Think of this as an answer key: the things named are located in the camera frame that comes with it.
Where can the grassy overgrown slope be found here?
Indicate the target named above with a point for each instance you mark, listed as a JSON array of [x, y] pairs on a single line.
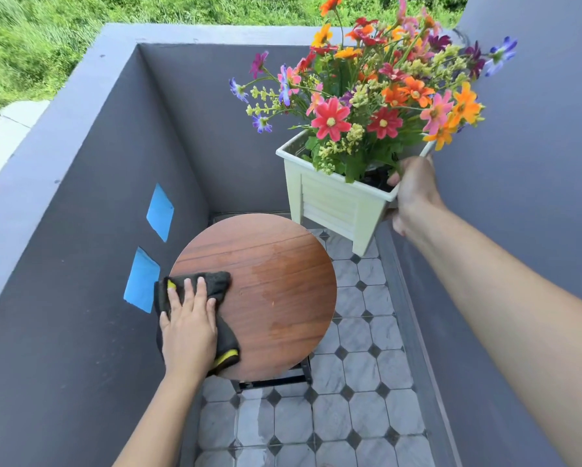
[[43, 43]]

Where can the blue tape patch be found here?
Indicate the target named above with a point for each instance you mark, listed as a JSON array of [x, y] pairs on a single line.
[[160, 213], [142, 282]]

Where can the person's right forearm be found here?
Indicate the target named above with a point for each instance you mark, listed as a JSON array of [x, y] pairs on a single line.
[[524, 330]]

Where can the grey corrugated roof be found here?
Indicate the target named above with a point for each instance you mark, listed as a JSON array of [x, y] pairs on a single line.
[[4, 141]]

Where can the colourful flowers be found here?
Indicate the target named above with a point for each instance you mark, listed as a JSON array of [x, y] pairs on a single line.
[[369, 102]]

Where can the dark grey yellow-trimmed cloth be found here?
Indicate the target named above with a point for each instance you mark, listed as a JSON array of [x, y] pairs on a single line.
[[220, 284]]

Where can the person's left forearm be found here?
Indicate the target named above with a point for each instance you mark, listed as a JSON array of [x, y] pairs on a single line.
[[159, 423]]

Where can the pale green flower pot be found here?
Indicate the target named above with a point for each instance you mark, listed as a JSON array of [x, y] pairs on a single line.
[[330, 204]]

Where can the person's right hand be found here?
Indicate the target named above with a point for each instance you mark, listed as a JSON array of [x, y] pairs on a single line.
[[417, 194]]

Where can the round wooden stool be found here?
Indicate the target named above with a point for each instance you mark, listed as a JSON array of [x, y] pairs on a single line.
[[271, 286]]

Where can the person's left hand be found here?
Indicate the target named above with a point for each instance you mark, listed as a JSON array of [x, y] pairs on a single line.
[[189, 335]]

